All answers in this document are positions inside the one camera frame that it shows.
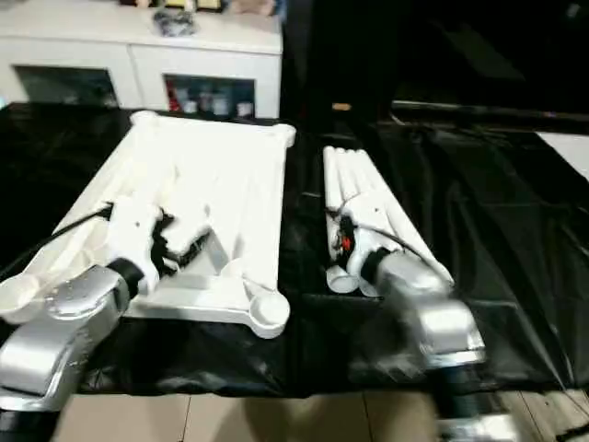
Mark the white plastic table leg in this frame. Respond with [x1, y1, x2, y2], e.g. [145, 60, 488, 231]
[356, 147, 455, 285]
[321, 145, 363, 295]
[334, 146, 386, 298]
[345, 146, 415, 252]

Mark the white plastic table top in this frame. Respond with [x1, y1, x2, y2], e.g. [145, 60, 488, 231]
[0, 110, 297, 341]

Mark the black plastic mat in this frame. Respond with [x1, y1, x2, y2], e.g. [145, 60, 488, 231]
[0, 100, 589, 397]

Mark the black metal rod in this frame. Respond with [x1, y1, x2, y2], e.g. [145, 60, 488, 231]
[390, 99, 589, 122]

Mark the black backdrop cloth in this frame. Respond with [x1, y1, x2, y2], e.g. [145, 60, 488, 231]
[280, 0, 589, 134]

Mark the white cabinet with glass doors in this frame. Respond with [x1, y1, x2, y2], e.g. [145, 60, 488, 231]
[0, 8, 283, 119]

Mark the black bundle on cabinet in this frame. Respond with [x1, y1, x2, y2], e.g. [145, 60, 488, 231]
[154, 8, 199, 38]

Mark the white flat panel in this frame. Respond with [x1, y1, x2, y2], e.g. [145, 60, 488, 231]
[536, 130, 589, 181]

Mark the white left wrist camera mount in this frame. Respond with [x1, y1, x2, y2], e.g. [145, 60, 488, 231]
[106, 195, 214, 297]

